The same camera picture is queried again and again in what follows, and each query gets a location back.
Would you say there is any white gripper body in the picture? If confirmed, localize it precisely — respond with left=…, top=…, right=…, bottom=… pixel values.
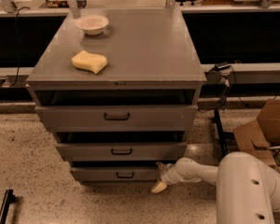
left=160, top=163, right=177, bottom=185

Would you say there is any grey bottom drawer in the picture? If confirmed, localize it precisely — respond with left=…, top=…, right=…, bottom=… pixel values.
left=71, top=166, right=160, bottom=182

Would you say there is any grey drawer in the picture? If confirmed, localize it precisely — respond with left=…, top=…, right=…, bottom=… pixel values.
left=71, top=166, right=160, bottom=182
left=35, top=105, right=197, bottom=133
left=56, top=142, right=186, bottom=161

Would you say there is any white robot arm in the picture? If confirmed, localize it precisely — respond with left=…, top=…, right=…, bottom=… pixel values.
left=151, top=152, right=280, bottom=224

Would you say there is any grey middle drawer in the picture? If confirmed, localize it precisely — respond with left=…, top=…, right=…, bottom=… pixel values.
left=56, top=142, right=186, bottom=161

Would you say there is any grey drawer cabinet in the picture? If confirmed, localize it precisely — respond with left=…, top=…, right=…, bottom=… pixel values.
left=27, top=7, right=206, bottom=172

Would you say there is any grey top drawer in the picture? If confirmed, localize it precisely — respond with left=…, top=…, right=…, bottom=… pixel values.
left=35, top=105, right=197, bottom=133

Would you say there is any cardboard box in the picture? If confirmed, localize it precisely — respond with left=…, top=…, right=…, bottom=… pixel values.
left=233, top=99, right=280, bottom=173

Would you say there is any yellow sponge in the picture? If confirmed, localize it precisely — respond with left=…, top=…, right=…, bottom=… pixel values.
left=72, top=50, right=107, bottom=74

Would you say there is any black bar bottom left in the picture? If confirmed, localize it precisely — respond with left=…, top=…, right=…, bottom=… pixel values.
left=0, top=189, right=16, bottom=224

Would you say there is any white bowl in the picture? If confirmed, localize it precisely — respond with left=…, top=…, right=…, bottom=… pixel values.
left=75, top=15, right=109, bottom=35

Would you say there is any black stand with camera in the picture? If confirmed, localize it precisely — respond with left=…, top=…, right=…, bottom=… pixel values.
left=206, top=62, right=233, bottom=159

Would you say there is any black cable on left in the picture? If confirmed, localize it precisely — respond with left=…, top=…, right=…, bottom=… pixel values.
left=9, top=7, right=32, bottom=88

